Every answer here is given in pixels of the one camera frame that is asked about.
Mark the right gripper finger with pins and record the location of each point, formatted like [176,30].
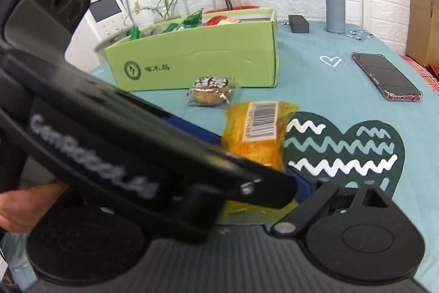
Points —
[344,235]

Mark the yellow snack packet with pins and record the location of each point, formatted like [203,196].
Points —
[257,130]

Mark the green pea snack packet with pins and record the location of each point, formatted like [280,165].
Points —
[192,21]

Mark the person's hand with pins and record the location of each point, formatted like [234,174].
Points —
[21,210]

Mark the white machine with screen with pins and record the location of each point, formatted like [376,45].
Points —
[108,19]

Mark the round cake in wrapper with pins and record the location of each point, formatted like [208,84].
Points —
[212,91]

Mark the smartphone in clear case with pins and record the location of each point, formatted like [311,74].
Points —
[391,82]

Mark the green cardboard snack box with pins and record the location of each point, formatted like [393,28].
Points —
[246,50]

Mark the brown cardboard box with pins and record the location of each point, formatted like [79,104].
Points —
[422,43]

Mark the red plastic basket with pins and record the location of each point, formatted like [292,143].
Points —
[242,7]

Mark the black rectangular case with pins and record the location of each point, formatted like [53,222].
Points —
[298,24]

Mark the grey-blue cylinder bottle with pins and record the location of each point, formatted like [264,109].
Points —
[335,16]

